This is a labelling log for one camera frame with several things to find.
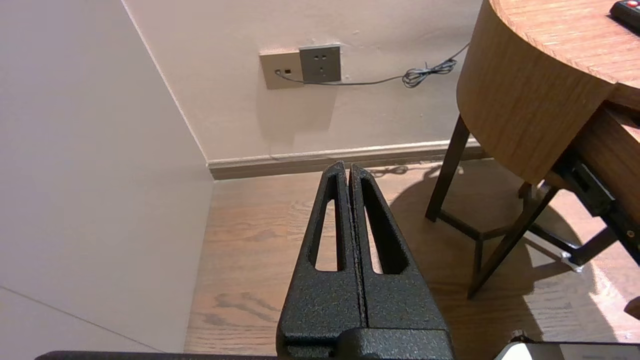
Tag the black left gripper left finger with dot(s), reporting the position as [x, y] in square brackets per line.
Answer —
[320, 305]

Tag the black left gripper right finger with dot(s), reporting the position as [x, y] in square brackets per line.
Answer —
[405, 305]

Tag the grey white robot base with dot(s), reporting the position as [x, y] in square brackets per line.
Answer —
[575, 352]

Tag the grey baseboard strip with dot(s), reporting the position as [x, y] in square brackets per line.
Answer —
[300, 162]

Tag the round wooden nightstand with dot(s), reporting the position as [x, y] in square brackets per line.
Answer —
[525, 100]

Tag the silver wall socket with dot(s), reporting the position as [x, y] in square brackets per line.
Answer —
[280, 62]

